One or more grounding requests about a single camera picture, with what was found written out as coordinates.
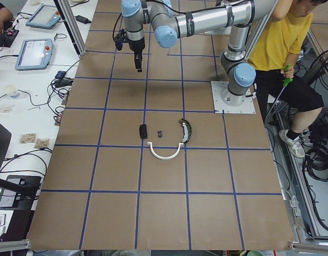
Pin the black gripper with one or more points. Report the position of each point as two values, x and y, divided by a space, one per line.
135 46

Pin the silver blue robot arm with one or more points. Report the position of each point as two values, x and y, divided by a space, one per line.
237 15

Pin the black power adapter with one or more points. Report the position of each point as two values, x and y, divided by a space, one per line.
82 19

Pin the black rectangular plastic part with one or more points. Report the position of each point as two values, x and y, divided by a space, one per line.
143 131

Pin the white curved plastic part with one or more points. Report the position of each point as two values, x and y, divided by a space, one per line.
165 154

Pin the curved brake shoe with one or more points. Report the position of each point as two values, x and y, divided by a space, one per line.
187 130

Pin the far teach pendant tablet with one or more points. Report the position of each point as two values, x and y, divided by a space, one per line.
45 17

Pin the teach pendant tablet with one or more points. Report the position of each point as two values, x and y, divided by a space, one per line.
35 54
45 17

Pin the near teach pendant tablet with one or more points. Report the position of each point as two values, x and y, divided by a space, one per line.
35 54

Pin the person in yellow shirt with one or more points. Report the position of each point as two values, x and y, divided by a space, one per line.
274 57

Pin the aluminium frame post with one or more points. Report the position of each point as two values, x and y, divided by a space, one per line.
71 26

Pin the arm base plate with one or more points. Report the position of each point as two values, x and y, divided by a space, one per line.
246 102

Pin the green handled tool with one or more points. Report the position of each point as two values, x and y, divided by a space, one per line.
286 81

